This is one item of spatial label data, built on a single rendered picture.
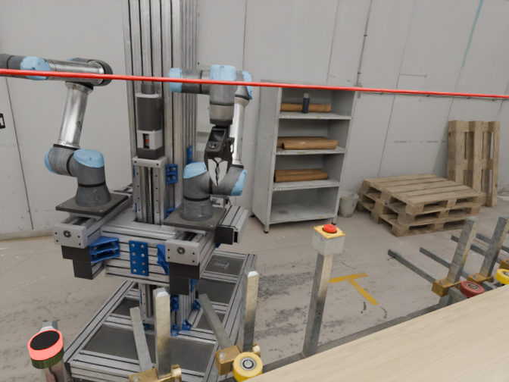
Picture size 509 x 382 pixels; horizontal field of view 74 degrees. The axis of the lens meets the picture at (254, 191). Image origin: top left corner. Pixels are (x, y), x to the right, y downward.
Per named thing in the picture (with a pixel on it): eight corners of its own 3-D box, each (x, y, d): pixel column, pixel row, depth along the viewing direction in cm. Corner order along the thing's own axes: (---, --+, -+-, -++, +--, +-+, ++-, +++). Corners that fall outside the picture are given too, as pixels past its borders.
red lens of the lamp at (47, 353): (31, 342, 72) (29, 333, 72) (63, 334, 75) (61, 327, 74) (27, 363, 67) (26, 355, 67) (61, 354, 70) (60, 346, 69)
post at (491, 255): (468, 302, 166) (500, 214, 149) (473, 301, 167) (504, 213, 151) (475, 307, 163) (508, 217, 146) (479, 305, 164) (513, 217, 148)
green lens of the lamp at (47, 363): (33, 351, 73) (31, 342, 73) (64, 342, 76) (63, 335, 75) (29, 372, 68) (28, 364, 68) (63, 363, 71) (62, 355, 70)
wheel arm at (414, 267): (386, 255, 173) (388, 248, 171) (391, 255, 174) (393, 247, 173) (467, 309, 136) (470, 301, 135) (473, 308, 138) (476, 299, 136)
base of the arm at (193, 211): (185, 205, 158) (185, 186, 154) (217, 209, 156) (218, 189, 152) (173, 218, 143) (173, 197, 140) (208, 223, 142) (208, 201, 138)
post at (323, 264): (299, 355, 122) (316, 247, 106) (310, 352, 124) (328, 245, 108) (306, 365, 118) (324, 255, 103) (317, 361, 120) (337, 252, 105)
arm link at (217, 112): (231, 107, 97) (204, 104, 98) (230, 123, 98) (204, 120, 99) (236, 104, 104) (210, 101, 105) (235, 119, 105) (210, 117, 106)
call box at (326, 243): (310, 248, 107) (313, 226, 104) (328, 245, 110) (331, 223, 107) (323, 259, 101) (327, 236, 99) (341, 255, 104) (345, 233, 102)
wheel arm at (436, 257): (418, 252, 185) (420, 245, 183) (423, 252, 186) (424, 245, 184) (501, 302, 148) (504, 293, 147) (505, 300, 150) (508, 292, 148)
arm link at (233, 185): (211, 195, 150) (221, 75, 152) (245, 197, 150) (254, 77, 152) (207, 194, 138) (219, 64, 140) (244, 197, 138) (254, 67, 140)
